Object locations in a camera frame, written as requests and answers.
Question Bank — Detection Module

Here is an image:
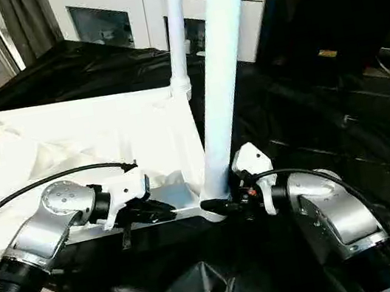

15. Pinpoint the grey curtain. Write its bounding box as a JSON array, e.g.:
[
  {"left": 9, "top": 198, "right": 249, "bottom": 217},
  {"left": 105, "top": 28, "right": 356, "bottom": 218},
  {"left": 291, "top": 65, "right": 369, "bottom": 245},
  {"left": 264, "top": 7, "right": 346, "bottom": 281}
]
[{"left": 0, "top": 0, "right": 69, "bottom": 72}]

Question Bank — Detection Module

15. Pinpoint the white glass-door cabinet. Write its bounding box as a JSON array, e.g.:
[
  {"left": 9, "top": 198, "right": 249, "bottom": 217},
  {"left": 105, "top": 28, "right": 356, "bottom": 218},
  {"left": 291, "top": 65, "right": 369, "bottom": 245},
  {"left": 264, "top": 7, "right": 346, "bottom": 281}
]
[{"left": 44, "top": 0, "right": 293, "bottom": 95}]

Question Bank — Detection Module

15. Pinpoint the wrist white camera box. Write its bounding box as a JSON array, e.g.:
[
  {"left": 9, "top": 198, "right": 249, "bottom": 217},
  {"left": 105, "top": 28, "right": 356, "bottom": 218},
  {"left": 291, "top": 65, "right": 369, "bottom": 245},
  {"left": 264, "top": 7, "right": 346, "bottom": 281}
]
[
  {"left": 227, "top": 139, "right": 284, "bottom": 222},
  {"left": 94, "top": 165, "right": 157, "bottom": 231}
]

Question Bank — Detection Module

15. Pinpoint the black plastic mat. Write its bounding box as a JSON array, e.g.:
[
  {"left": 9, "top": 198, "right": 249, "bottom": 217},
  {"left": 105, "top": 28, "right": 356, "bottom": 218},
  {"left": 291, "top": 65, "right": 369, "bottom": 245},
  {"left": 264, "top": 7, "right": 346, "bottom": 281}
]
[{"left": 0, "top": 0, "right": 390, "bottom": 292}]

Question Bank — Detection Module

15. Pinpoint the white plastic table top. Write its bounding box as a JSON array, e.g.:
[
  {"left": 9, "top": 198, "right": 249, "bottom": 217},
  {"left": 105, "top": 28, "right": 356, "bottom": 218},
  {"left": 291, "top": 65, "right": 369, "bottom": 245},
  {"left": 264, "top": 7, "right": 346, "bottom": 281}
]
[{"left": 0, "top": 78, "right": 228, "bottom": 262}]

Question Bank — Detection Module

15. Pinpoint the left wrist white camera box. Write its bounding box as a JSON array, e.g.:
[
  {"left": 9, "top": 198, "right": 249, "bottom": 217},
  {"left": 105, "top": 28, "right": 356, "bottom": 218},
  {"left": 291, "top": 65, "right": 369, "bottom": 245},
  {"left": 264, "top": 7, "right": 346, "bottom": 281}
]
[{"left": 94, "top": 165, "right": 157, "bottom": 231}]

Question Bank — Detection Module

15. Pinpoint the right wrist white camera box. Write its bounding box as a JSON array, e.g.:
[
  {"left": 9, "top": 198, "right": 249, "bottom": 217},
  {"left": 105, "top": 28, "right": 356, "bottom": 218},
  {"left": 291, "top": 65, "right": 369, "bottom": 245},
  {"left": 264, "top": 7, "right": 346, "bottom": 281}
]
[{"left": 227, "top": 139, "right": 284, "bottom": 222}]

